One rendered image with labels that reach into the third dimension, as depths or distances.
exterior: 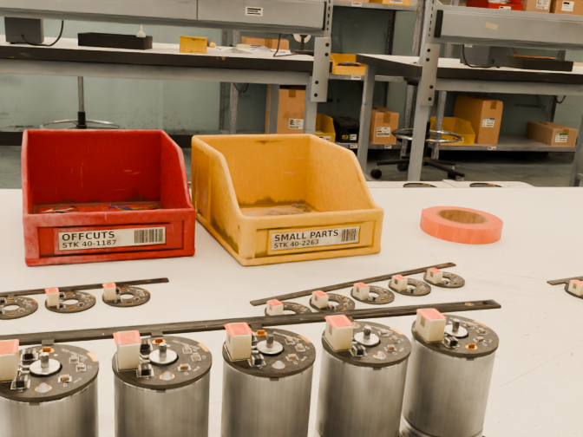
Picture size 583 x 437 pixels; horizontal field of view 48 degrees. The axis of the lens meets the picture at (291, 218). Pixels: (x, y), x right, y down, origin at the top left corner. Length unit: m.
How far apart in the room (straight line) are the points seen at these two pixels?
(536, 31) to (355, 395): 2.73
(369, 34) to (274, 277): 4.47
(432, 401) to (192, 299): 0.19
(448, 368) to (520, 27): 2.67
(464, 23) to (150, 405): 2.59
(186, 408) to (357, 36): 4.66
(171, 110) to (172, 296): 4.21
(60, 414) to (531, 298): 0.30
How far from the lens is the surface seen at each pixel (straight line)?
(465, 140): 4.74
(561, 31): 2.95
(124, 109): 4.54
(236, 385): 0.17
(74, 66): 2.45
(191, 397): 0.17
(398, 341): 0.19
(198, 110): 4.58
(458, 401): 0.20
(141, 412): 0.17
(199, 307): 0.35
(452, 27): 2.69
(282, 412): 0.18
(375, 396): 0.18
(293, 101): 4.25
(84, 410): 0.17
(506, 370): 0.32
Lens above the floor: 0.90
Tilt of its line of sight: 17 degrees down
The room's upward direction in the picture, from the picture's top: 4 degrees clockwise
